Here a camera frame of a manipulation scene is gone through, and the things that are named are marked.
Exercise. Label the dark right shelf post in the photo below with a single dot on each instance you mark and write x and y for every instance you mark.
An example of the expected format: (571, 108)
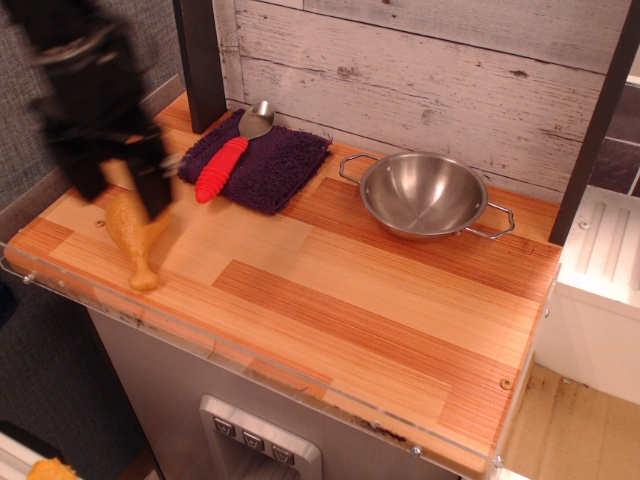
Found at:
(612, 88)

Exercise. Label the orange object bottom left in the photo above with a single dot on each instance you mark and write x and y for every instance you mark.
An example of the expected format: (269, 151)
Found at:
(51, 469)

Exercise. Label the grey toy fridge cabinet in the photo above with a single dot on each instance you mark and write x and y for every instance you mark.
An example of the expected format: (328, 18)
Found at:
(164, 379)

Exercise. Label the spoon with red handle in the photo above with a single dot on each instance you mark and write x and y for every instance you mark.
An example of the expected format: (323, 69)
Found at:
(257, 121)

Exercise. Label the silver dispenser button panel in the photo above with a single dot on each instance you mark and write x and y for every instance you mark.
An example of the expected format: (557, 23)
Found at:
(245, 446)

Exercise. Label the purple folded towel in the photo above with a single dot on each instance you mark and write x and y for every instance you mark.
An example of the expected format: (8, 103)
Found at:
(270, 173)

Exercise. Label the dark left shelf post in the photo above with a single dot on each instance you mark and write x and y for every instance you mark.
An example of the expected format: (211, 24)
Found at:
(200, 56)

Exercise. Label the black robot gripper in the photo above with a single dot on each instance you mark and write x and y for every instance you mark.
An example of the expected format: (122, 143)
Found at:
(93, 112)

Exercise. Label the dark shelf post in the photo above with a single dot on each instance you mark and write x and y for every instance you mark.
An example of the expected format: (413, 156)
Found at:
(612, 88)
(200, 56)

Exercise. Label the yellow toy chicken drumstick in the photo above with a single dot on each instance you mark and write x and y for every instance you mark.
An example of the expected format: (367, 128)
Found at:
(134, 233)

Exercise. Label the steel bowl with handles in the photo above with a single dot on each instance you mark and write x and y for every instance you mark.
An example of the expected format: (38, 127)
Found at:
(422, 196)

